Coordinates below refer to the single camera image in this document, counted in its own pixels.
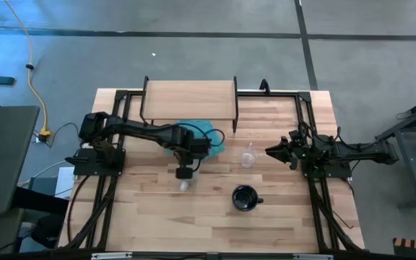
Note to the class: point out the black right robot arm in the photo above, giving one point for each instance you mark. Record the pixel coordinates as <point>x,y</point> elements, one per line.
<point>367,153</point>

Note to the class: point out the silver aluminium bracket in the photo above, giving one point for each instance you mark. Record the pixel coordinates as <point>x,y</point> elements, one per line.
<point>312,257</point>
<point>110,256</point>

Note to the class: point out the wooden shelf black frame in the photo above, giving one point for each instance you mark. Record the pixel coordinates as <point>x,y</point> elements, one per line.
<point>190,99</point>

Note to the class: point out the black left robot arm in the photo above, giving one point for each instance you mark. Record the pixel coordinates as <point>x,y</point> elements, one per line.
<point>150,131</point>

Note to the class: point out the teal microfibre cloth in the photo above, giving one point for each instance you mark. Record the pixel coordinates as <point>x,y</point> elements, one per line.
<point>211,137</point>

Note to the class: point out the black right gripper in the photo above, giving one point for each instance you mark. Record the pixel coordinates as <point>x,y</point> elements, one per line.
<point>294,151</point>

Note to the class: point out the dark blue speckled mug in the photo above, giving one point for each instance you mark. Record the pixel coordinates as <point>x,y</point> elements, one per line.
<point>245,198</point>

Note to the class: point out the grey metal cart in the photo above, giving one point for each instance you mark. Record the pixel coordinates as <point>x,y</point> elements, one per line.
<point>408,162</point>

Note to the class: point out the white paper box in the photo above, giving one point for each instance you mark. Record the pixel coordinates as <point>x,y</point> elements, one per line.
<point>63,180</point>

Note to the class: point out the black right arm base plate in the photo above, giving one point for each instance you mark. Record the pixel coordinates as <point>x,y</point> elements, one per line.
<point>341,169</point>

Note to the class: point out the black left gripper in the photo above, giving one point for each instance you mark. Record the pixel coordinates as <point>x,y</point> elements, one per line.
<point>185,169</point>

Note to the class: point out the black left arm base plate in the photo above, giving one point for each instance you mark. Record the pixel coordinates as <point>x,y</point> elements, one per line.
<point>85,168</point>

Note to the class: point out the black aluminium table frame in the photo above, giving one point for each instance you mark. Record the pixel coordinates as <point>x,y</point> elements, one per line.
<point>121,94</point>

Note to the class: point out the clear glass cup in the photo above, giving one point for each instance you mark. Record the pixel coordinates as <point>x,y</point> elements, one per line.
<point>248,157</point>

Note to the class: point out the black office chair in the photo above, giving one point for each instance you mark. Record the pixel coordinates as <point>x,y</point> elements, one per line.
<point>42,202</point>

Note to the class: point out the grey desk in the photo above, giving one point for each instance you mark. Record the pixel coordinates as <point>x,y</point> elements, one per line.
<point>2,155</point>

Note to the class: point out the black frame post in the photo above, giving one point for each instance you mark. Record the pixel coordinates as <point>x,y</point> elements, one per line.
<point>264,88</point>

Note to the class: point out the orange black striped block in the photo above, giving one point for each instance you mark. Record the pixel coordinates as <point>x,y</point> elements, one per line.
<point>415,247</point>

